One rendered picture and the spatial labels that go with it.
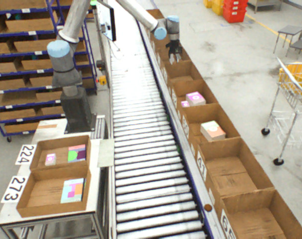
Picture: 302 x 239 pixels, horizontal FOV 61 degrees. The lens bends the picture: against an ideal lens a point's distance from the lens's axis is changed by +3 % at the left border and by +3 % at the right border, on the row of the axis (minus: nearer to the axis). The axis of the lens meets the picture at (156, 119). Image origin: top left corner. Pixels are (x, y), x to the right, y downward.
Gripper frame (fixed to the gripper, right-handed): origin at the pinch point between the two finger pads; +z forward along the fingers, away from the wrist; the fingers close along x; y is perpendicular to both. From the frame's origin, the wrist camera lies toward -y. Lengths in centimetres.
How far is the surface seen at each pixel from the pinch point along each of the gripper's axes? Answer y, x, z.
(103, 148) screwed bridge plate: 13, -81, 46
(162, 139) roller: 29, -36, 49
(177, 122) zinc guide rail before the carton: 34, -24, 34
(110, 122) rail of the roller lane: -17, -62, 45
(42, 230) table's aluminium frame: 6, -145, 104
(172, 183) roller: 70, -55, 52
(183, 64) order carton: -23.9, 27.7, 18.0
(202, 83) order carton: 14.7, 18.8, 21.6
